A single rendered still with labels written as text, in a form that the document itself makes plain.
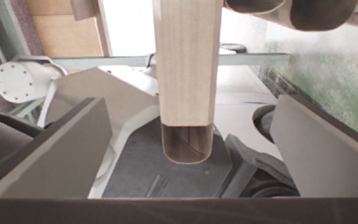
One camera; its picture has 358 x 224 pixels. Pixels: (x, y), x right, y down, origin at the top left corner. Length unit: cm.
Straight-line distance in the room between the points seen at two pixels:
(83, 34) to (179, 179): 274
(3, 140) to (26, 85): 20
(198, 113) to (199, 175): 18
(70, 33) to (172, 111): 289
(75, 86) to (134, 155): 12
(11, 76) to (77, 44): 262
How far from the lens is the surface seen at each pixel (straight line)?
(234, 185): 39
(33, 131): 29
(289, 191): 44
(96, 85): 29
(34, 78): 40
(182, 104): 15
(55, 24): 309
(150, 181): 32
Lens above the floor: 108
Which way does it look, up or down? 1 degrees up
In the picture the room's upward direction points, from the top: 91 degrees counter-clockwise
